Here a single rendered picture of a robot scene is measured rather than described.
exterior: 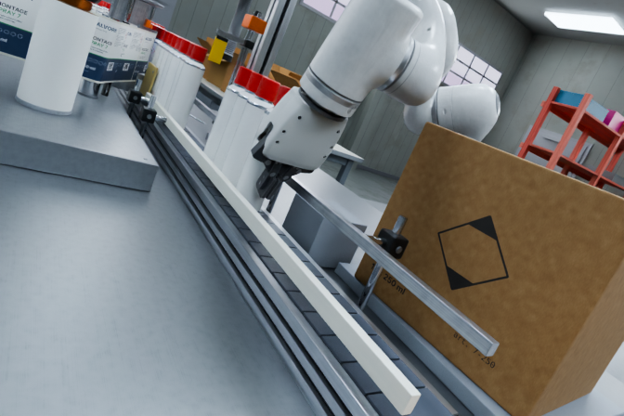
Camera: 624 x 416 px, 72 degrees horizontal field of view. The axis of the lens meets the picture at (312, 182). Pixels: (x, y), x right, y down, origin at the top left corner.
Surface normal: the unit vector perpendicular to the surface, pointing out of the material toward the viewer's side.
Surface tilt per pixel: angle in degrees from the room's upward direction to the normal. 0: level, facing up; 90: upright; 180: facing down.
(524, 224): 90
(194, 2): 90
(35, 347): 0
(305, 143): 112
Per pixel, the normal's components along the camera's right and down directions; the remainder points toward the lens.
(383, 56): 0.18, 0.59
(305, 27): 0.50, 0.38
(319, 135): 0.35, 0.69
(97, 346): 0.38, -0.90
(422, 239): -0.74, -0.17
